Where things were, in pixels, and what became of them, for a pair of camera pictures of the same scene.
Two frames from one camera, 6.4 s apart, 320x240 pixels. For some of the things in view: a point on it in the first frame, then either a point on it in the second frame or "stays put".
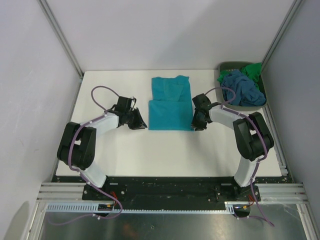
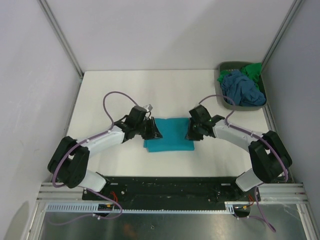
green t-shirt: x=252 y=71 stays put
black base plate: x=170 y=190 stays put
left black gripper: x=139 y=123 -> x=154 y=132
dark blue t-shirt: x=247 y=93 stays put
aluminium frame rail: x=62 y=192 stays put
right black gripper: x=198 y=109 -> x=190 y=135
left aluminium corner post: x=60 y=35 stays put
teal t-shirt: x=171 y=107 -> x=173 y=131
